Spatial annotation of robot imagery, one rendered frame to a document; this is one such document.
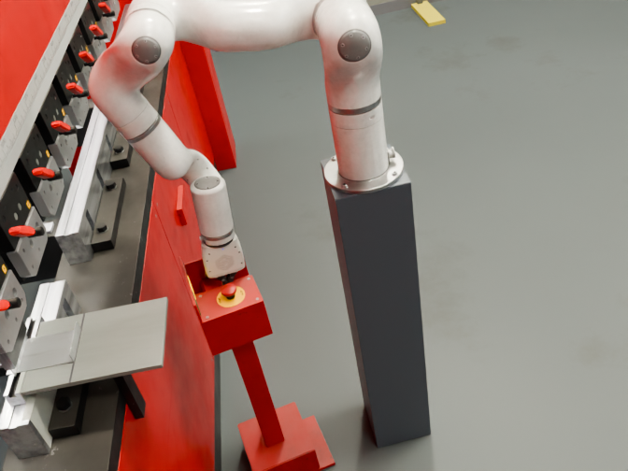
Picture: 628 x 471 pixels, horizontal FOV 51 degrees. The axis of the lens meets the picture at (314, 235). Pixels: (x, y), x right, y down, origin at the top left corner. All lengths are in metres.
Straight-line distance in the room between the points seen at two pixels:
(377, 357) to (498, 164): 1.68
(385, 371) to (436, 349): 0.55
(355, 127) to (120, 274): 0.68
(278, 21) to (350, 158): 0.35
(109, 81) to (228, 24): 0.27
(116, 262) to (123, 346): 0.46
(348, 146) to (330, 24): 0.30
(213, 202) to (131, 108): 0.29
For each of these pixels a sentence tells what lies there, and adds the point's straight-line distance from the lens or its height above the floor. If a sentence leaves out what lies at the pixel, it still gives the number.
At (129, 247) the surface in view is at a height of 0.87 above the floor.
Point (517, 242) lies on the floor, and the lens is 2.91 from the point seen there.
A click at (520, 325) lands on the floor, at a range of 2.57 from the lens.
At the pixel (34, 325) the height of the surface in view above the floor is 0.99.
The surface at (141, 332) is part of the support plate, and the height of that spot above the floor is 1.00.
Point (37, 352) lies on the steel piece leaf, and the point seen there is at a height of 1.00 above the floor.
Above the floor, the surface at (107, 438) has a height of 0.87.
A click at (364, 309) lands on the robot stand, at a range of 1.76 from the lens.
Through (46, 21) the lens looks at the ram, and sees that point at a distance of 1.88.
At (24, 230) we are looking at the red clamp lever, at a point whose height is 1.22.
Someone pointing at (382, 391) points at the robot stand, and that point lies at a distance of 2.03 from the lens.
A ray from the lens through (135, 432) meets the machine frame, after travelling 1.50.
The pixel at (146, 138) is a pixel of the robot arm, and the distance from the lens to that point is 1.47.
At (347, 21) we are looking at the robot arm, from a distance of 1.31.
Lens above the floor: 1.89
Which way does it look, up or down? 39 degrees down
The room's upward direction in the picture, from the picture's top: 12 degrees counter-clockwise
